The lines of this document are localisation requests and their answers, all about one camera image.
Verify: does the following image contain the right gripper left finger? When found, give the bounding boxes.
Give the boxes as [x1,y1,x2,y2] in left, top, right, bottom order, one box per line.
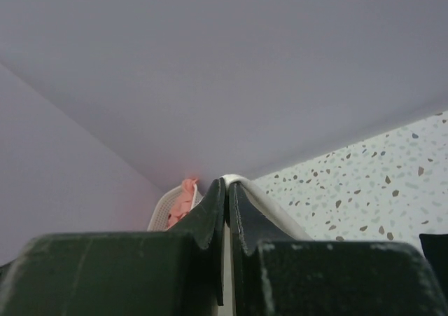
[1,179,225,315]

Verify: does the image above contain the folded black t-shirt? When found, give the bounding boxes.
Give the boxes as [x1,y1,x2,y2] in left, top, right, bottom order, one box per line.
[419,234,448,284]

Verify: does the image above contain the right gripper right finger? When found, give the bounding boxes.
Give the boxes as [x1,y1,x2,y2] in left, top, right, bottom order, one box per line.
[227,184,447,315]

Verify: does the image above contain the white t-shirt red print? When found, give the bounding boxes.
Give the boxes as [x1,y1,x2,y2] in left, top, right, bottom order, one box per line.
[220,172,314,316]

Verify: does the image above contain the pink crumpled t-shirt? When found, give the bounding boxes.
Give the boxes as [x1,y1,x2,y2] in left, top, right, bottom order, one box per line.
[166,178,199,229]

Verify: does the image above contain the white plastic laundry basket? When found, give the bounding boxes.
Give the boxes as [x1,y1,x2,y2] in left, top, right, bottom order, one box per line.
[147,185,203,231]

